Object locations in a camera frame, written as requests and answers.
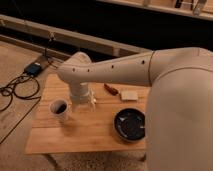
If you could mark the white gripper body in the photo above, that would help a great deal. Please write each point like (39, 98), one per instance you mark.
(81, 93)

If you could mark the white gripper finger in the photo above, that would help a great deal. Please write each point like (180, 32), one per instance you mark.
(92, 103)

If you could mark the red pepper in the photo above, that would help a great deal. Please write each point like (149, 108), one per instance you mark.
(111, 90)

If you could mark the wooden table board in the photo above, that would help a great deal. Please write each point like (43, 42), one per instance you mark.
(87, 129)

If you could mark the black bowl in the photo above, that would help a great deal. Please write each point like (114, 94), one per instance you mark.
(129, 124)

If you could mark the wooden rail beam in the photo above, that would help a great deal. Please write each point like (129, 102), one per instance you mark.
(79, 40)

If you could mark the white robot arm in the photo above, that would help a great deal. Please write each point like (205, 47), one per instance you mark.
(179, 108)

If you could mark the white mug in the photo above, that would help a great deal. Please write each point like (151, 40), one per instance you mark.
(59, 109)

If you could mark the black power adapter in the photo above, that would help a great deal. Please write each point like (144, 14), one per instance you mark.
(33, 69)

